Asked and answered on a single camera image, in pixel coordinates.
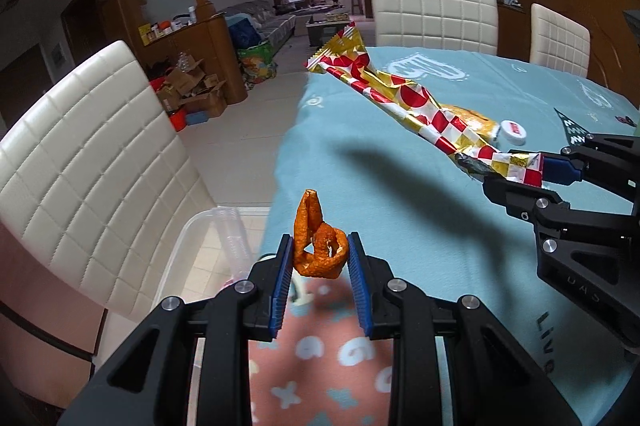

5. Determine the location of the wooden counter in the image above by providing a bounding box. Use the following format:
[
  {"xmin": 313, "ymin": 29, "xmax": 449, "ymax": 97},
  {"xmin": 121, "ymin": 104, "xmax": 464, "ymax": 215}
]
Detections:
[{"xmin": 137, "ymin": 13, "xmax": 248, "ymax": 107}]

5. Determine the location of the red gold checkered wrapper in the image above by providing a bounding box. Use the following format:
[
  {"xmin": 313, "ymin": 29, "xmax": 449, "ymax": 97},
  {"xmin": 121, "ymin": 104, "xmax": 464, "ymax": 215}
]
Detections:
[{"xmin": 303, "ymin": 21, "xmax": 546, "ymax": 189}]

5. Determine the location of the white bottle cap red label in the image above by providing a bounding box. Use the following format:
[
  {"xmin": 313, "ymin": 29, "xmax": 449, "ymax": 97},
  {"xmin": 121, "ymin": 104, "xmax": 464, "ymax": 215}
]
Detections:
[{"xmin": 500, "ymin": 120, "xmax": 528, "ymax": 142}]

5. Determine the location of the dark coffee table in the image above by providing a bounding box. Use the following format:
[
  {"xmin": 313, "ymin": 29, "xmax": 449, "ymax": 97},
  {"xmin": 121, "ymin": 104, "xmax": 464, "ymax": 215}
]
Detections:
[{"xmin": 305, "ymin": 13, "xmax": 351, "ymax": 48}]

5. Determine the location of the yellow snack wrapper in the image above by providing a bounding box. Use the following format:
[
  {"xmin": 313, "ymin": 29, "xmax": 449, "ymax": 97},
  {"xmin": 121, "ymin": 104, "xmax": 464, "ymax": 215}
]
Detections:
[{"xmin": 445, "ymin": 104, "xmax": 501, "ymax": 142}]

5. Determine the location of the cream quilted leather chair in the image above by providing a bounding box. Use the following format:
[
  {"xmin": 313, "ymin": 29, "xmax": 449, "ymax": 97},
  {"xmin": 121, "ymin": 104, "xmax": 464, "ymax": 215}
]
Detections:
[
  {"xmin": 0, "ymin": 40, "xmax": 273, "ymax": 407},
  {"xmin": 370, "ymin": 0, "xmax": 499, "ymax": 57},
  {"xmin": 529, "ymin": 3, "xmax": 592, "ymax": 79}
]

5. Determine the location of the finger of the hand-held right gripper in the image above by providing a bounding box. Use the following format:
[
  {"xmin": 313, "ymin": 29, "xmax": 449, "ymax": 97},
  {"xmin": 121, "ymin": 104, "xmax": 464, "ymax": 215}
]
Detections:
[
  {"xmin": 540, "ymin": 132, "xmax": 640, "ymax": 212},
  {"xmin": 482, "ymin": 175, "xmax": 640, "ymax": 257}
]

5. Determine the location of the orange peel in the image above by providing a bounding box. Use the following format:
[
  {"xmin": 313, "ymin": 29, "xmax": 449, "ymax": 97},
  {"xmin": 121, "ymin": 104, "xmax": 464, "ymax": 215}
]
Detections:
[{"xmin": 292, "ymin": 188, "xmax": 348, "ymax": 279}]

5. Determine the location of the pile of cardboard boxes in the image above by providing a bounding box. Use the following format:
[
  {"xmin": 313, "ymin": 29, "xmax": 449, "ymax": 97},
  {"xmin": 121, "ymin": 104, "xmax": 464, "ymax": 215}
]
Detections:
[{"xmin": 155, "ymin": 56, "xmax": 228, "ymax": 119}]

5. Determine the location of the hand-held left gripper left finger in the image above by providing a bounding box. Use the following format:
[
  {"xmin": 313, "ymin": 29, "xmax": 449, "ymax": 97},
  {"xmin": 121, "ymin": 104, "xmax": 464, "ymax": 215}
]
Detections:
[{"xmin": 60, "ymin": 233, "xmax": 296, "ymax": 426}]

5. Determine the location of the teal printed tablecloth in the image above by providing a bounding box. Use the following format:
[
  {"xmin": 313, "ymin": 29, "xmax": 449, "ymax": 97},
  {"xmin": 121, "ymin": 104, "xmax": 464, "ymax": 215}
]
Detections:
[{"xmin": 247, "ymin": 46, "xmax": 640, "ymax": 426}]

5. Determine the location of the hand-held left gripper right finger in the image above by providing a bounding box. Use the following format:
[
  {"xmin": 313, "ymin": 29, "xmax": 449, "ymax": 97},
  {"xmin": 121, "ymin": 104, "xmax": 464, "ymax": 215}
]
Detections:
[{"xmin": 347, "ymin": 231, "xmax": 583, "ymax": 426}]

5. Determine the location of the clear plastic container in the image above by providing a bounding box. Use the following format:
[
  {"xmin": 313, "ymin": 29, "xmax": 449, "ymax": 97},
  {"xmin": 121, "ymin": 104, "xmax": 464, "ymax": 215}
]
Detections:
[{"xmin": 160, "ymin": 205, "xmax": 273, "ymax": 302}]

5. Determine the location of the row of bottles and jars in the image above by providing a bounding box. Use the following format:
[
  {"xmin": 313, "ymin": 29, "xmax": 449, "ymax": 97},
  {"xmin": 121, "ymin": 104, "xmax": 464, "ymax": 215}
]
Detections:
[{"xmin": 139, "ymin": 6, "xmax": 198, "ymax": 44}]

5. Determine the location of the colourful printed bag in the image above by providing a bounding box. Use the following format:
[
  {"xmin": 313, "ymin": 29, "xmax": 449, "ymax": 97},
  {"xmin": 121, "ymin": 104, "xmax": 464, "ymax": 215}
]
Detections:
[{"xmin": 237, "ymin": 41, "xmax": 278, "ymax": 84}]

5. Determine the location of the grey sofa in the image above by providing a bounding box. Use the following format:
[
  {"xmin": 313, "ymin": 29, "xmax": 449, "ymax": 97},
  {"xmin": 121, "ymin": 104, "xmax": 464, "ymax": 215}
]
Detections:
[{"xmin": 220, "ymin": 0, "xmax": 297, "ymax": 52}]

